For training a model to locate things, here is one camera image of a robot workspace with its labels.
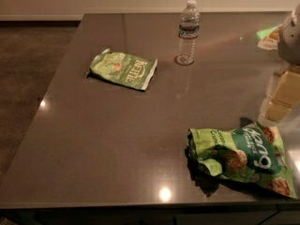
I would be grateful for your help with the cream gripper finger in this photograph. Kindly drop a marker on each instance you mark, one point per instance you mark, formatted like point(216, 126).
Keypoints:
point(284, 84)
point(273, 112)

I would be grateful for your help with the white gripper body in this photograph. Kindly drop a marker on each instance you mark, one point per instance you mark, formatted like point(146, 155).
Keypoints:
point(291, 41)

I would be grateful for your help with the green rice chip bag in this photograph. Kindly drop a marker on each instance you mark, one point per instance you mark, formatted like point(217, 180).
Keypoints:
point(251, 154)

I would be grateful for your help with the green and white snack bag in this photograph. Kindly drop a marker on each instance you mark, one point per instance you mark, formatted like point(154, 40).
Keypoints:
point(268, 38)

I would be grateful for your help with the green jalapeno chip bag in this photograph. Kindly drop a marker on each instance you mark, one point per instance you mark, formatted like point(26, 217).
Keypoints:
point(122, 69)

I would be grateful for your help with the clear plastic water bottle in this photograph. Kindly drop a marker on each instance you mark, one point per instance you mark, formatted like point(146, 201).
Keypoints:
point(189, 30)

